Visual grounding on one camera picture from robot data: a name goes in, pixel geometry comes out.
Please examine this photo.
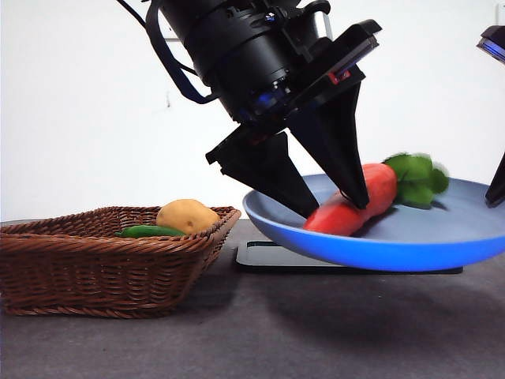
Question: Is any orange carrot with green leaves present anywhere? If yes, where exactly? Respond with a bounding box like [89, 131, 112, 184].
[302, 152, 451, 238]

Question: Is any blue round plate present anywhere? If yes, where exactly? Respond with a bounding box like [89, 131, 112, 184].
[241, 173, 505, 273]

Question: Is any black flat tray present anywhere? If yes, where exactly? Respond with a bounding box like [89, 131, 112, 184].
[235, 239, 464, 276]

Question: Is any yellow-brown potato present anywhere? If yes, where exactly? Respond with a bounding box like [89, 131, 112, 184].
[155, 198, 221, 236]

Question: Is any green pepper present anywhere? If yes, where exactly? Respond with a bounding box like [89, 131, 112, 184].
[114, 224, 187, 239]

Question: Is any brown wicker basket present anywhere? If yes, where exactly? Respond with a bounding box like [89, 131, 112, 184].
[0, 205, 242, 320]

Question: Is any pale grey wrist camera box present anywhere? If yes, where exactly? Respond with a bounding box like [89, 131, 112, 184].
[309, 10, 335, 42]

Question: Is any thick black cable loop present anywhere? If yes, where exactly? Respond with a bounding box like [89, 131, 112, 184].
[144, 2, 217, 105]

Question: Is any thin black cable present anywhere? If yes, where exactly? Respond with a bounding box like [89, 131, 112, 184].
[115, 0, 200, 77]

